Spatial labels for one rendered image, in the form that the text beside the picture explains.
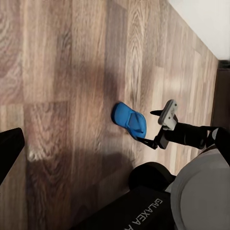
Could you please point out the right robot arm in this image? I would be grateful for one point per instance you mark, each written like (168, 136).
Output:
(173, 131)

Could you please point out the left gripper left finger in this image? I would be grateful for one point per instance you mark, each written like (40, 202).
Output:
(11, 144)

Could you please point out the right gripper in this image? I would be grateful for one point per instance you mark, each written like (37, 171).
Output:
(165, 136)

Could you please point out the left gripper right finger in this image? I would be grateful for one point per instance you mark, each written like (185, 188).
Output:
(222, 142)

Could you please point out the sandal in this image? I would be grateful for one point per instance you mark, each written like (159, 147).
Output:
(129, 119)

